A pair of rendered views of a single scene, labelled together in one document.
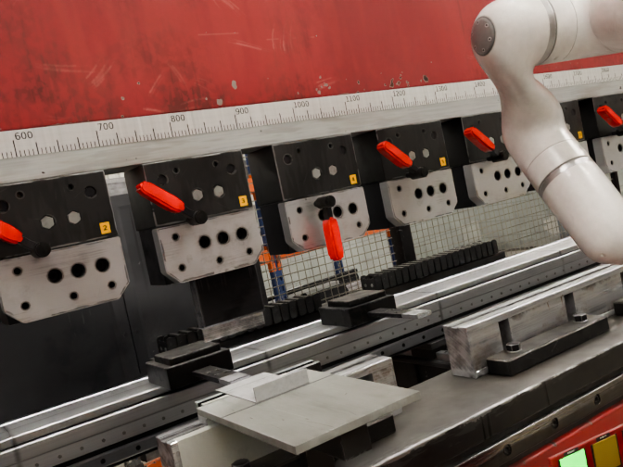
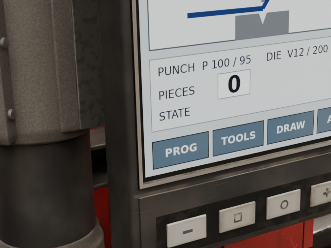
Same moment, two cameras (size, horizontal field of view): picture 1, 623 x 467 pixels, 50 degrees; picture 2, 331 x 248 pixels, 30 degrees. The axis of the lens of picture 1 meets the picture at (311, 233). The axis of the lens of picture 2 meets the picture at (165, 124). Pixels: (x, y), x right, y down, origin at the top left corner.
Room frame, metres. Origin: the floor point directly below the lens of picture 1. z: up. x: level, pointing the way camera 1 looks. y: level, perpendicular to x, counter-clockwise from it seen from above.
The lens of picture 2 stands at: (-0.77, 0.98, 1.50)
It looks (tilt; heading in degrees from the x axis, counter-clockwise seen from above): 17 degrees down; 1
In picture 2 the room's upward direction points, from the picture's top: 2 degrees counter-clockwise
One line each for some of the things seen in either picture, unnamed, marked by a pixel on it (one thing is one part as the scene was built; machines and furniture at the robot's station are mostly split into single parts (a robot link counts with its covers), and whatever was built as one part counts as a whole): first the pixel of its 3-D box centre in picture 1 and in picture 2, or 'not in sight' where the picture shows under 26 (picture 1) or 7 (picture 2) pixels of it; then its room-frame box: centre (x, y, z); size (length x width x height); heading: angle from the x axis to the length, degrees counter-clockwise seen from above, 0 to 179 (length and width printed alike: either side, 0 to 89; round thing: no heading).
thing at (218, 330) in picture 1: (229, 301); not in sight; (0.97, 0.14, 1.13); 0.10 x 0.02 x 0.10; 123
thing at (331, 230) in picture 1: (328, 228); not in sight; (1.00, -0.03, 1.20); 0.04 x 0.02 x 0.10; 33
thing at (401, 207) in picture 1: (403, 175); not in sight; (1.17, -0.18, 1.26); 0.15 x 0.09 x 0.17; 123
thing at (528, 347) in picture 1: (550, 343); not in sight; (1.25, -0.40, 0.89); 0.30 x 0.05 x 0.03; 123
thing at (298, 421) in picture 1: (300, 403); not in sight; (0.85, 0.06, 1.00); 0.26 x 0.18 x 0.01; 33
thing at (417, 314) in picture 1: (379, 308); not in sight; (1.32, -0.10, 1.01); 0.26 x 0.12 x 0.05; 33
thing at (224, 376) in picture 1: (205, 366); not in sight; (1.11, 0.22, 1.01); 0.26 x 0.12 x 0.05; 33
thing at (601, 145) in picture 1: (603, 134); not in sight; (1.50, -0.68, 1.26); 0.15 x 0.09 x 0.17; 123
